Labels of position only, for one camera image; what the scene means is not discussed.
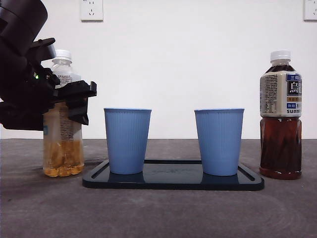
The yellow tea bottle white label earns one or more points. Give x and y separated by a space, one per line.
64 153

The dark tea bottle beige label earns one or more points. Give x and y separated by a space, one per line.
280 146

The blue ribbed plastic cup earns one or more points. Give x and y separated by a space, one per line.
126 141
219 143

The dark blue plastic tray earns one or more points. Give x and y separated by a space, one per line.
173 179

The white wall socket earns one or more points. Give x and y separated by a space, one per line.
311 10
92 11

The pale grey left wrist camera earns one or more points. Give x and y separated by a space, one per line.
50 52

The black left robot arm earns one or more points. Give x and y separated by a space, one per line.
19 24

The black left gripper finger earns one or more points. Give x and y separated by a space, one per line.
79 111

